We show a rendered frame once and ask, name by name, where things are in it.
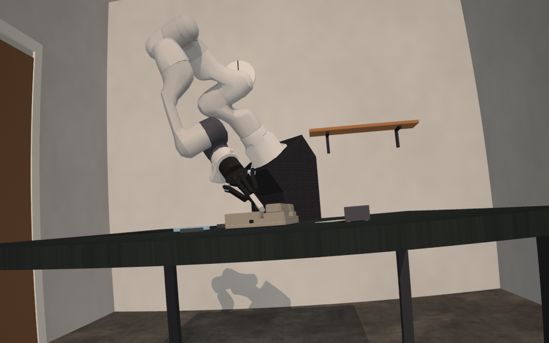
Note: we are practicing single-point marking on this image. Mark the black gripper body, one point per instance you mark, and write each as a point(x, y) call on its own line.
point(230, 166)

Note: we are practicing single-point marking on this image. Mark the beige telephone handset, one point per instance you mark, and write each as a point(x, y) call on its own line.
point(279, 207)

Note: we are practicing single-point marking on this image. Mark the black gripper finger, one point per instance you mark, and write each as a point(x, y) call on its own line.
point(254, 192)
point(245, 197)

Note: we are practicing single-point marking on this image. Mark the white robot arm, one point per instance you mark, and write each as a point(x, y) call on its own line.
point(180, 55)

